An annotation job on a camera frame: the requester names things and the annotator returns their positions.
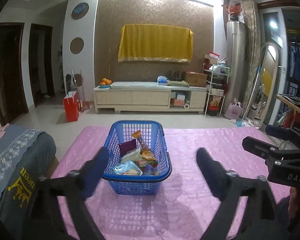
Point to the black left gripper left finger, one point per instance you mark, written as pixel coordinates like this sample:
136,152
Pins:
76,187

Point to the green folded cloth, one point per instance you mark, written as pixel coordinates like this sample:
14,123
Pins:
177,83

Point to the white metal shelf rack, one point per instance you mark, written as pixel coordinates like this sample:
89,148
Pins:
217,88

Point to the cardboard box on cabinet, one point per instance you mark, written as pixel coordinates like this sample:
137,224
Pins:
195,79

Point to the beige TV cabinet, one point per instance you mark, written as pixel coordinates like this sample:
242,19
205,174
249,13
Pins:
149,97

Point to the orange wafer bar wrapper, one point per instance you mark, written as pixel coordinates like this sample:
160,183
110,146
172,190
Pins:
138,136

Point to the standing mirror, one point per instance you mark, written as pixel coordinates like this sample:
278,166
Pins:
264,84

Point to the blue tissue box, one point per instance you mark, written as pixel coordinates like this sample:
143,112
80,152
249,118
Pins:
162,79

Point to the yellow cloth covered TV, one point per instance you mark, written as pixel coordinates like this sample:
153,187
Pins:
155,43

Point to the blue mop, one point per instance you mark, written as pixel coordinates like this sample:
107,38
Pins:
250,99

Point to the blue transparent snack packet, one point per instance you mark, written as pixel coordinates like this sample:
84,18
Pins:
127,168

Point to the blue plastic basket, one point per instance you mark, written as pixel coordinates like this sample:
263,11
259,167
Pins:
154,172

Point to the purple snack packet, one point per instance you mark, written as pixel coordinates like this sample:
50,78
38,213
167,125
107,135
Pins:
127,146

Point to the red paper bag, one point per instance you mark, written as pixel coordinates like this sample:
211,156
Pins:
70,103

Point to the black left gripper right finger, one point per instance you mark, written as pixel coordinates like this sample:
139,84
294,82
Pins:
259,219

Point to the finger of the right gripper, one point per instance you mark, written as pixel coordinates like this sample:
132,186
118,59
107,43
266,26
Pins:
278,132
261,149

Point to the grey queen chair cover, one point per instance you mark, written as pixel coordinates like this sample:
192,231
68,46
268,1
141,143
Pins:
25,155

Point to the green label cracker pack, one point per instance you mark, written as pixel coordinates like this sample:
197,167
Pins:
133,156

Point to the person's right hand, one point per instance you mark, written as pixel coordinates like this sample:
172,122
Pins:
294,202

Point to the silver standing air conditioner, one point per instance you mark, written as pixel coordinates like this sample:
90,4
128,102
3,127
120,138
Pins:
235,60

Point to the pink shopping bag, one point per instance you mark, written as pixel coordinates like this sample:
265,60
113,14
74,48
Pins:
234,110

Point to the oranges on blue plate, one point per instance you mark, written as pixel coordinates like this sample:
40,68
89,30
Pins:
105,83

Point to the pink tablecloth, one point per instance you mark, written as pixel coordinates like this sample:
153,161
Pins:
184,205

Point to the orange snack pouch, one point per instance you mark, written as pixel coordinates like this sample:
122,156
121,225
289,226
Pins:
148,155

